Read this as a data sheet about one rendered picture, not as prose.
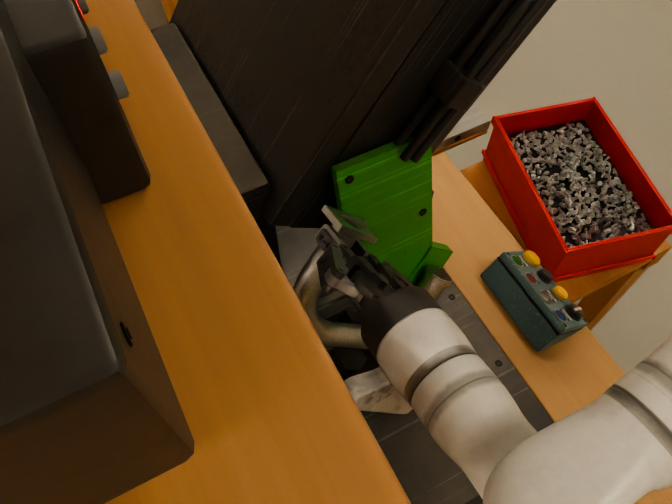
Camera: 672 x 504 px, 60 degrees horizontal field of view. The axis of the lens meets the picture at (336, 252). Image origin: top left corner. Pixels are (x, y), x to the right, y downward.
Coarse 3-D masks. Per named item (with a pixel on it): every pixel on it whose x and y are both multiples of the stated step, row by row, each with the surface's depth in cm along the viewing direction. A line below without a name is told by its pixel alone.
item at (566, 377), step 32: (448, 160) 108; (448, 192) 104; (448, 224) 100; (480, 224) 100; (480, 256) 97; (480, 288) 94; (512, 320) 91; (512, 352) 88; (544, 352) 88; (576, 352) 88; (544, 384) 86; (576, 384) 86; (608, 384) 86
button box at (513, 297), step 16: (496, 272) 92; (512, 272) 90; (528, 272) 90; (496, 288) 92; (512, 288) 90; (528, 288) 88; (544, 288) 89; (512, 304) 90; (528, 304) 88; (544, 304) 86; (560, 304) 89; (528, 320) 88; (544, 320) 86; (560, 320) 85; (576, 320) 88; (528, 336) 88; (544, 336) 86; (560, 336) 86
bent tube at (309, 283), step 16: (336, 224) 58; (352, 224) 62; (352, 240) 61; (368, 240) 61; (320, 256) 61; (304, 272) 62; (304, 288) 62; (320, 288) 63; (304, 304) 63; (320, 320) 67; (320, 336) 68; (336, 336) 70; (352, 336) 71
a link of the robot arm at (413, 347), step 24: (432, 312) 49; (384, 336) 49; (408, 336) 48; (432, 336) 47; (456, 336) 48; (384, 360) 49; (408, 360) 47; (432, 360) 46; (360, 384) 50; (384, 384) 50; (408, 384) 47; (360, 408) 51; (384, 408) 52; (408, 408) 55
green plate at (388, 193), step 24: (408, 144) 61; (336, 168) 59; (360, 168) 60; (384, 168) 61; (408, 168) 63; (336, 192) 61; (360, 192) 62; (384, 192) 64; (408, 192) 65; (360, 216) 64; (384, 216) 66; (408, 216) 68; (360, 240) 66; (384, 240) 68; (408, 240) 70; (408, 264) 73
